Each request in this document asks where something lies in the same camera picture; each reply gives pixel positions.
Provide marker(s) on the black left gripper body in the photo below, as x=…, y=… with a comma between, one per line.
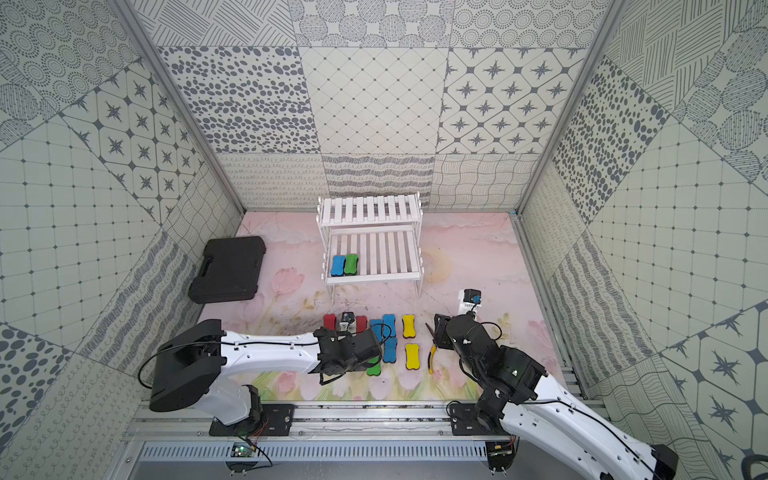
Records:
x=372, y=347

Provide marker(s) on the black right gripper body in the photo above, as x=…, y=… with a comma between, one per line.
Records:
x=475, y=370

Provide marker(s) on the yellow eraser shelf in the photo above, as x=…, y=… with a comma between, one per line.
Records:
x=408, y=330
x=412, y=352

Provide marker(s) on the red eraser top shelf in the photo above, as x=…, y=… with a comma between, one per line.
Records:
x=330, y=321
x=361, y=324

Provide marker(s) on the yellow eraser top shelf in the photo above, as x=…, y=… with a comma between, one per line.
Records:
x=408, y=330

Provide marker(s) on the green eraser shelf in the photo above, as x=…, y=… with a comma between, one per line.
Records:
x=351, y=265
x=375, y=368

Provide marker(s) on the blue eraser top shelf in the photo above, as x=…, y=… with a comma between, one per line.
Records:
x=389, y=326
x=377, y=327

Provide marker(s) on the blue eraser shelf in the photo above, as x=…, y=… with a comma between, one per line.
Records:
x=390, y=350
x=389, y=326
x=377, y=327
x=338, y=266

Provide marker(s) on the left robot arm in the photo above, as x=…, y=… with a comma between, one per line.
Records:
x=197, y=368

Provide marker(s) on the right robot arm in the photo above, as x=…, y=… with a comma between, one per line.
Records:
x=521, y=399

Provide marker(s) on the white wooden two-tier shelf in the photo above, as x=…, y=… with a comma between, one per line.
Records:
x=384, y=231

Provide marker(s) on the black plastic tool case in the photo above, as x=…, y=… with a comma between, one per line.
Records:
x=230, y=270

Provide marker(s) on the yellow handled pliers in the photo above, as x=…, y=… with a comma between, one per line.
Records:
x=433, y=349

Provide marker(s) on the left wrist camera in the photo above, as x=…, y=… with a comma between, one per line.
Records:
x=347, y=322

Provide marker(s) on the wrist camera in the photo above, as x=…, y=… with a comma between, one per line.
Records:
x=347, y=322
x=469, y=301

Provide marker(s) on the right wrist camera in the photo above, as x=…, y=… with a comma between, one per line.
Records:
x=469, y=301

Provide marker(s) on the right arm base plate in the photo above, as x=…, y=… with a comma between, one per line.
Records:
x=467, y=420

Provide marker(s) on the aluminium mounting rail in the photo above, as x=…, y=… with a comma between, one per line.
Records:
x=347, y=420

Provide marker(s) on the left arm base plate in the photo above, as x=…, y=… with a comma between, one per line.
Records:
x=264, y=418

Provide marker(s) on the white cable duct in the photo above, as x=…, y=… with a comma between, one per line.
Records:
x=324, y=451

